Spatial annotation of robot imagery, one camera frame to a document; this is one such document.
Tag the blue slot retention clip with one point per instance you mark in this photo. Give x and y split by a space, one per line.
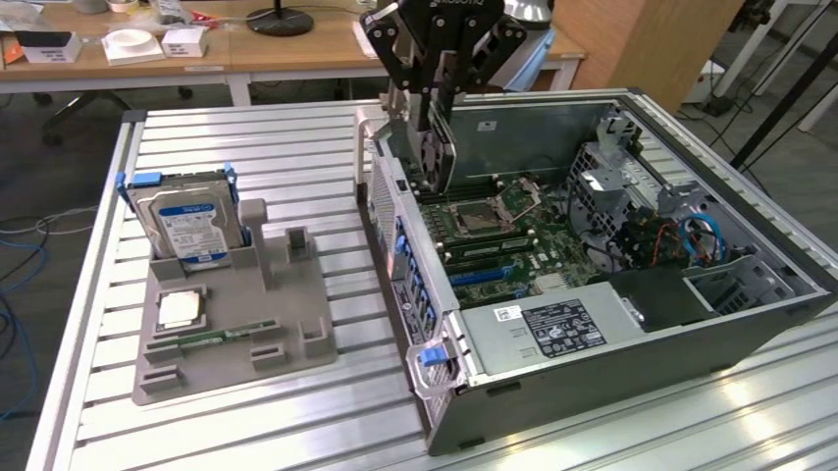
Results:
419 291
397 243
412 275
425 307

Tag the clear bag with parts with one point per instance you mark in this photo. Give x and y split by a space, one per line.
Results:
171 11

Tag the black office chair base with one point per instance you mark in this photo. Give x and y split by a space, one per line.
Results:
42 97

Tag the black stand pole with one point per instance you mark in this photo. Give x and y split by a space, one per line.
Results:
787 100

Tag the metal socket cover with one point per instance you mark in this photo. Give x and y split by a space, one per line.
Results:
523 196

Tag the grey metal disk bay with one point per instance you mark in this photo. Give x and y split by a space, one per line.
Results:
732 289

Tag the grey cup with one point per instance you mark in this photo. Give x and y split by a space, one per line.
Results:
89 6

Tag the hard disk with blue caddy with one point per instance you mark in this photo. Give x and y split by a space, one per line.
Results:
187 230

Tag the open black PC case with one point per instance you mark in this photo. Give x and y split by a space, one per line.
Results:
588 392

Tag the silver power supply unit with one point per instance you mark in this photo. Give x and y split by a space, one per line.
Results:
498 338

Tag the Nvidia graphics card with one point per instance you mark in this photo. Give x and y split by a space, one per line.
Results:
437 157

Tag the wooden cabinet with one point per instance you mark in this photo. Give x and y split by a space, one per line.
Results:
654 49

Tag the black power adaptor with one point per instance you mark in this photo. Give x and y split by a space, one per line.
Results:
719 107

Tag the silver blue-capped robot arm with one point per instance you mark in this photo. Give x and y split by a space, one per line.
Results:
535 54

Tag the perforated metal disk bay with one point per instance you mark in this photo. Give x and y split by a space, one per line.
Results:
606 184

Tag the white labelled carton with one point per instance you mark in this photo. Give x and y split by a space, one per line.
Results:
187 44

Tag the CPU socket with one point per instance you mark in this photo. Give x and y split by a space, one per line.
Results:
477 218

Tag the white square round-hole holder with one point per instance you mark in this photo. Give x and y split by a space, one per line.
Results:
133 54

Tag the wooden desk with white frame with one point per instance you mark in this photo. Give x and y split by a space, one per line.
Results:
79 72

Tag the black lamp base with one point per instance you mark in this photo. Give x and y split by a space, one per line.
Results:
281 24

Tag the blue expansion slot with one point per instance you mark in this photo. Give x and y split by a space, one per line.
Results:
484 278

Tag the white desk frame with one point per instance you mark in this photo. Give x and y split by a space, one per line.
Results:
739 59

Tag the long black expansion slot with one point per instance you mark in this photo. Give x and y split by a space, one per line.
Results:
480 267

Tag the green RAM stick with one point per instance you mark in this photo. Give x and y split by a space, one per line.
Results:
487 251
209 335

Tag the green motherboard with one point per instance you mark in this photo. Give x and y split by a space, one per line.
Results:
556 245

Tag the silver CPU chip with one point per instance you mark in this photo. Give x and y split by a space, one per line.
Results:
177 309

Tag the orange white box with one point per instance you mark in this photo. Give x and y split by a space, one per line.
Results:
9 54

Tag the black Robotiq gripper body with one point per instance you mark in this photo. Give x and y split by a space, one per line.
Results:
451 15

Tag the grey printed parts rack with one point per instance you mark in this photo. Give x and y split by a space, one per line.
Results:
235 304

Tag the white box with black lid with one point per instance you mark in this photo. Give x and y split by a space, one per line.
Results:
48 51

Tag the white booklet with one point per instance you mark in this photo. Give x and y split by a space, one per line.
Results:
360 36

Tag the red white small package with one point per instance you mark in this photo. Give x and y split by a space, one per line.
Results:
205 18

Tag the blue case latch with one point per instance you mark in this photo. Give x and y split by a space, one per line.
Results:
432 355

